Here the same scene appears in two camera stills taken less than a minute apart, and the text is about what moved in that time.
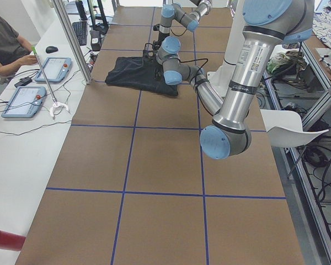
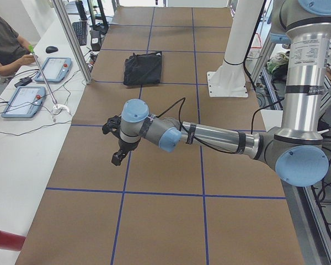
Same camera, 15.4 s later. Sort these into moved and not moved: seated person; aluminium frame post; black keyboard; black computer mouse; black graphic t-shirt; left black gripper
Moved: left black gripper; black graphic t-shirt
Not moved: seated person; aluminium frame post; black keyboard; black computer mouse
